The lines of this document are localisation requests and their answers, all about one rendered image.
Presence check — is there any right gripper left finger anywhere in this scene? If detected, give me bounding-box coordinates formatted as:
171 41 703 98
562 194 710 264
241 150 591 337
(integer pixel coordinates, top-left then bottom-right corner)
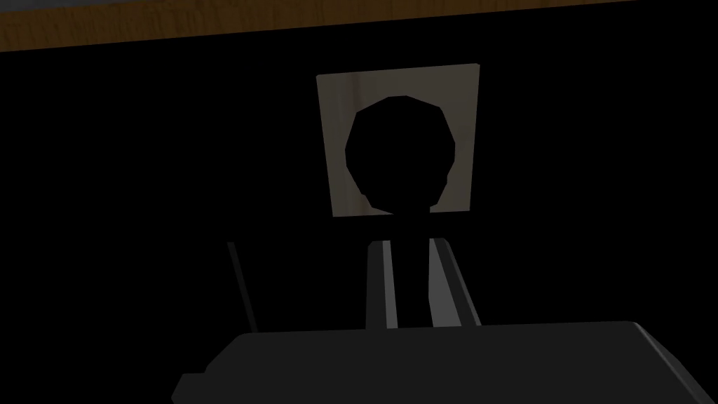
365 240 400 330

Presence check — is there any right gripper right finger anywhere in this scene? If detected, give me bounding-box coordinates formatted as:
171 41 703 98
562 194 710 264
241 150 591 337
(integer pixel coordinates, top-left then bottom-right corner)
428 237 483 329

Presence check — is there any black ball door knob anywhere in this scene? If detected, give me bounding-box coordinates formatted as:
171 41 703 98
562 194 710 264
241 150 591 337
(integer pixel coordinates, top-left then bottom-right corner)
316 63 481 219

